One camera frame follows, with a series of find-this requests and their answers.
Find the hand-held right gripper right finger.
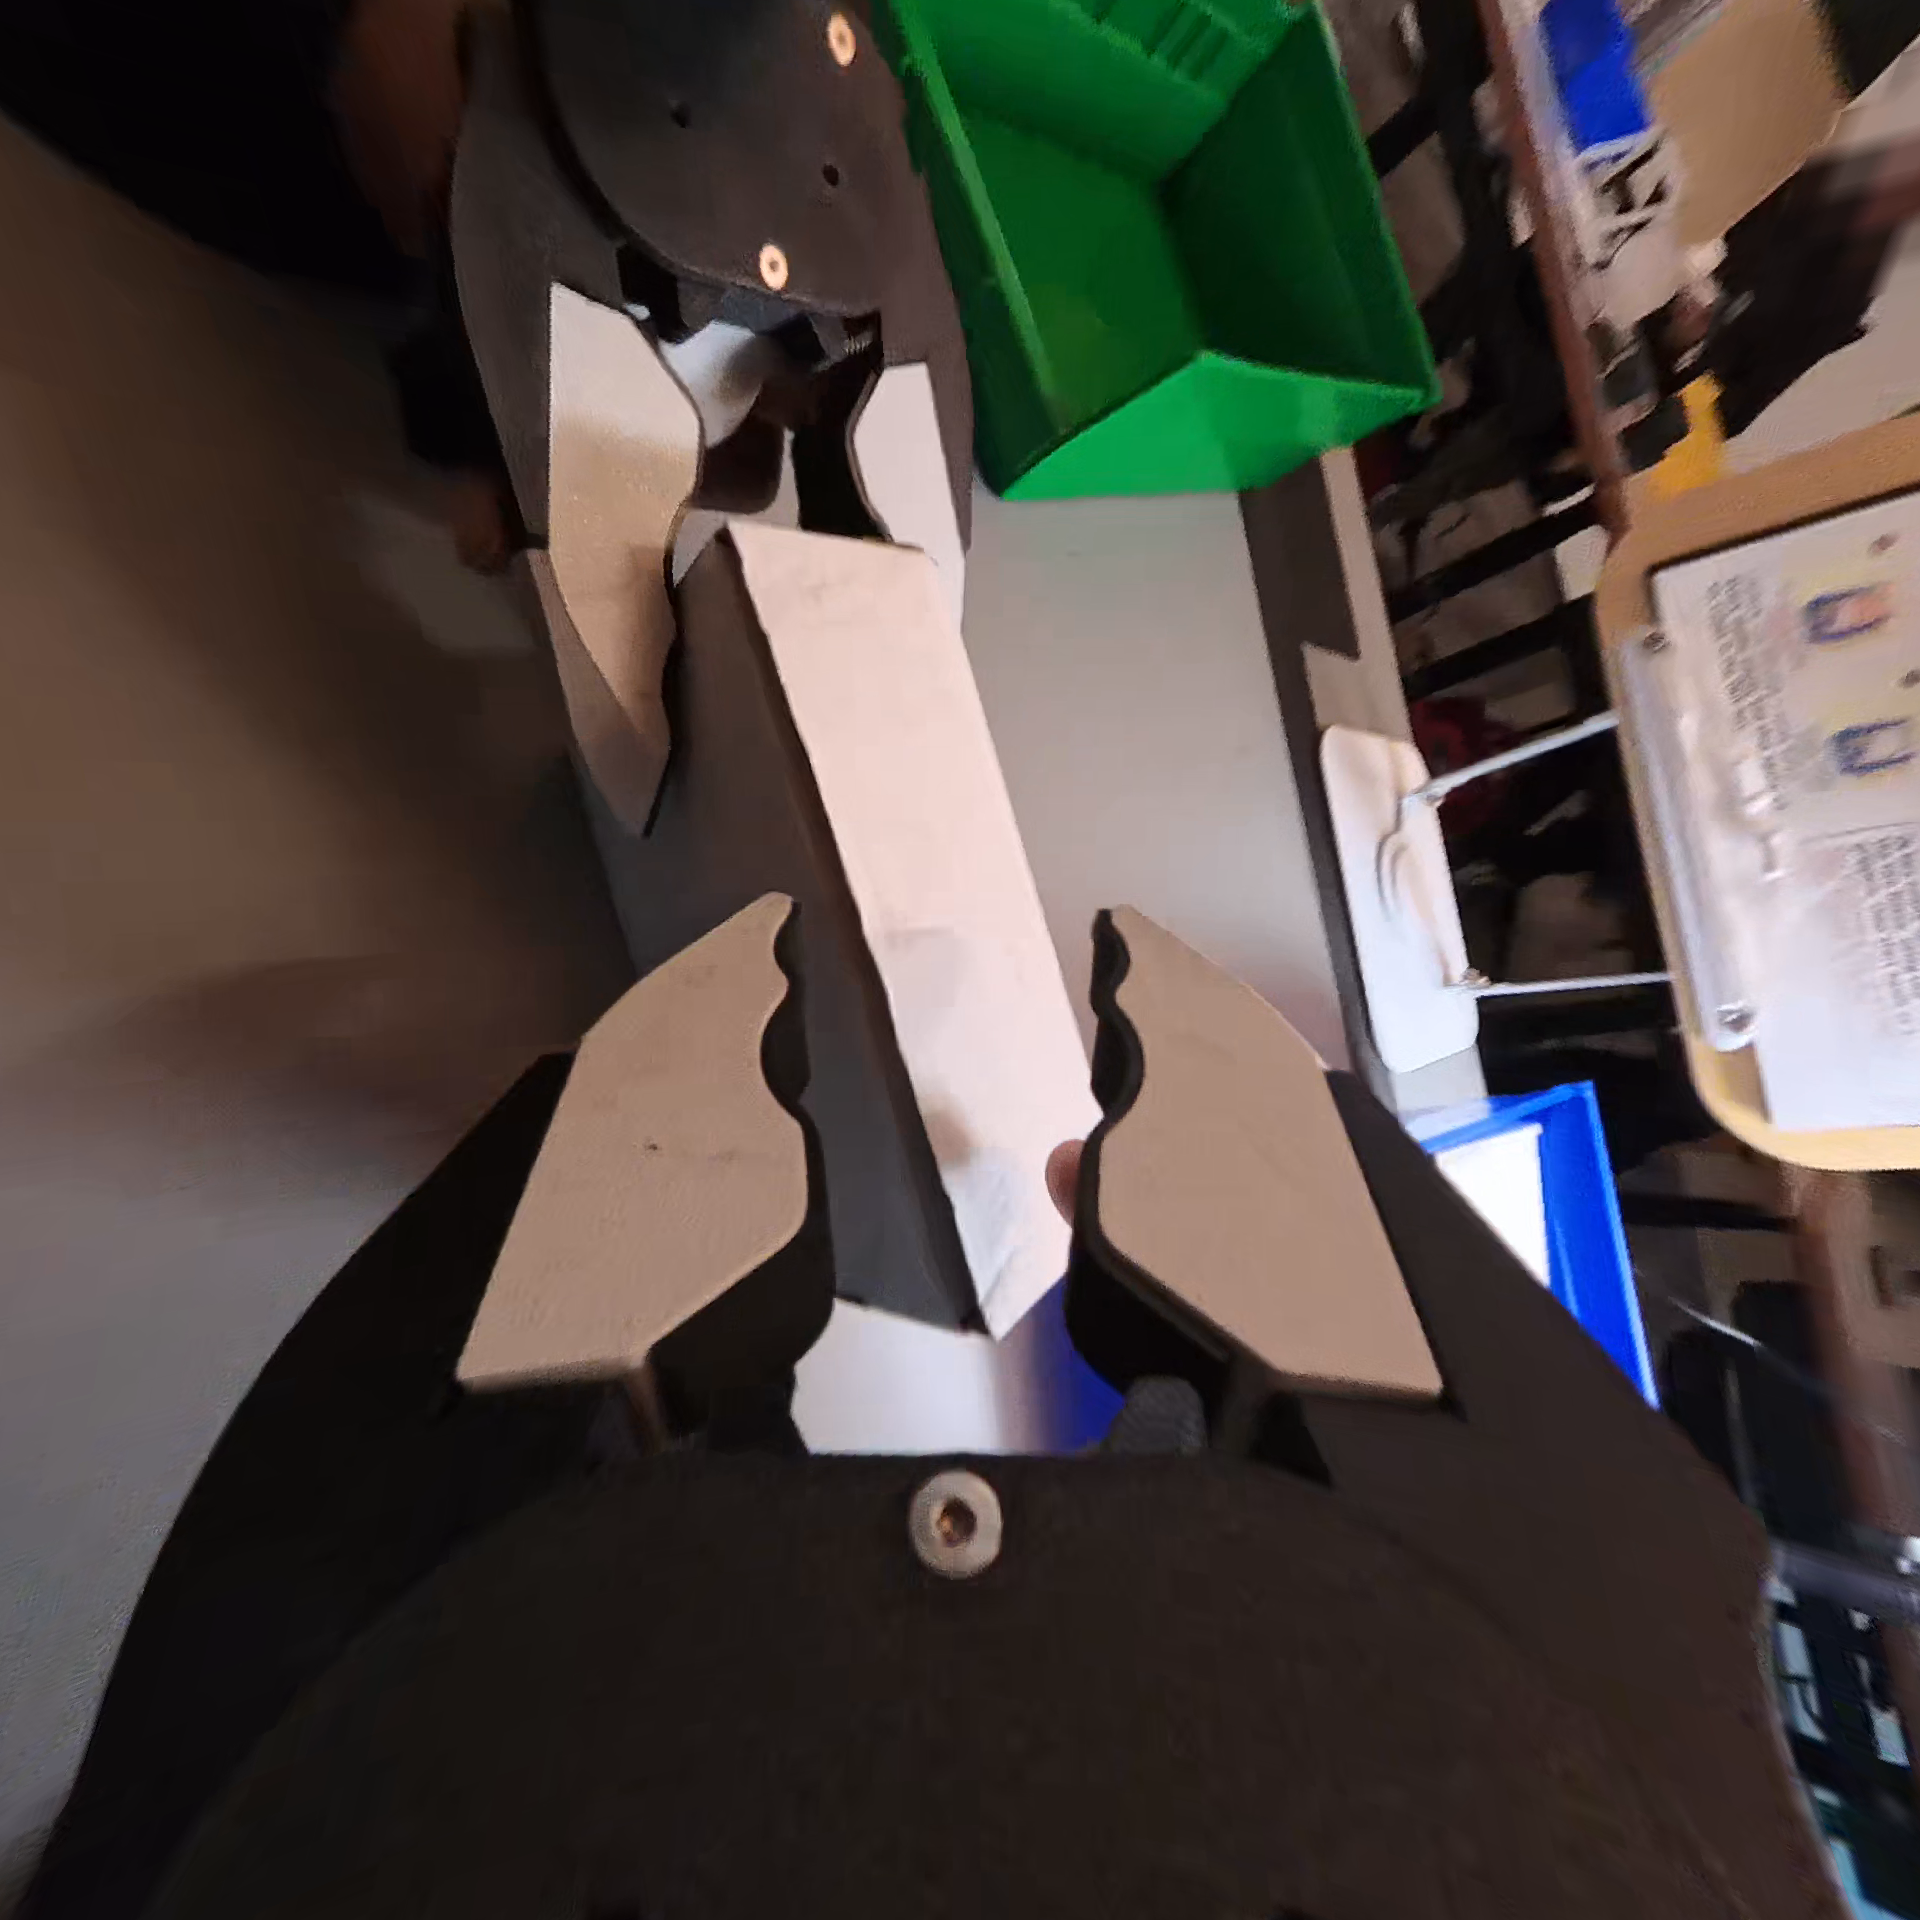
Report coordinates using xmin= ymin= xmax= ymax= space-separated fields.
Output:
xmin=1062 ymin=908 xmax=1447 ymax=1412

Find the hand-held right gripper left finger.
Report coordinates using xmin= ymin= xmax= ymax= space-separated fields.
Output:
xmin=454 ymin=896 xmax=837 ymax=1402

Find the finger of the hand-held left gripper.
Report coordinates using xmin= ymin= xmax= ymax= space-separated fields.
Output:
xmin=529 ymin=285 xmax=707 ymax=833
xmin=854 ymin=359 xmax=970 ymax=565

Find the white cardboard mailer box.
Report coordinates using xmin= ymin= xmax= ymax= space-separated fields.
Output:
xmin=1431 ymin=1122 xmax=1553 ymax=1290
xmin=585 ymin=517 xmax=1098 ymax=1340

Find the green plastic bin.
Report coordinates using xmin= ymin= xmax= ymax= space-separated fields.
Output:
xmin=870 ymin=0 xmax=1444 ymax=505

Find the grey desk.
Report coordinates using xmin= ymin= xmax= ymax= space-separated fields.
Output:
xmin=0 ymin=112 xmax=1487 ymax=1876

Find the wooden board document stand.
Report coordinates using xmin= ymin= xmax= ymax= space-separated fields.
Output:
xmin=1318 ymin=412 xmax=1920 ymax=1172

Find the printed instruction sheet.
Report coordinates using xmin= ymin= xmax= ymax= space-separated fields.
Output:
xmin=1651 ymin=496 xmax=1920 ymax=1134

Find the small blue plastic bin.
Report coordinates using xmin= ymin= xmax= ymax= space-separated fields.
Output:
xmin=1535 ymin=0 xmax=1652 ymax=144

